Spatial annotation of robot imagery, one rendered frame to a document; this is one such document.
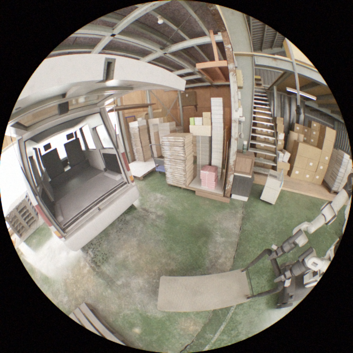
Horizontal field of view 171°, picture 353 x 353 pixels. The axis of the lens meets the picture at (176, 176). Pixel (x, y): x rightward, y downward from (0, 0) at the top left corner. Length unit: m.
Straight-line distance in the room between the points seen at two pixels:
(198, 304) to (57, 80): 1.54
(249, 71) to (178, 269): 3.47
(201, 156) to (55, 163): 3.42
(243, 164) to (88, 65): 2.03
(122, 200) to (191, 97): 5.49
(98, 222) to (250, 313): 2.10
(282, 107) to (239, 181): 4.38
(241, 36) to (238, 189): 3.31
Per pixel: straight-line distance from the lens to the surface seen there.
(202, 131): 2.35
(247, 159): 1.98
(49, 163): 3.32
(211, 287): 1.30
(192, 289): 1.29
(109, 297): 1.75
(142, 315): 1.58
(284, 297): 1.65
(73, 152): 3.36
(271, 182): 2.27
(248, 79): 2.79
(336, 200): 0.98
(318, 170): 4.32
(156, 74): 0.63
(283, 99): 5.86
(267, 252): 0.94
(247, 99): 2.70
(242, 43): 3.19
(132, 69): 0.54
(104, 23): 1.94
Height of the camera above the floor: 1.48
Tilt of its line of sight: 30 degrees down
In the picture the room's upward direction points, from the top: 6 degrees counter-clockwise
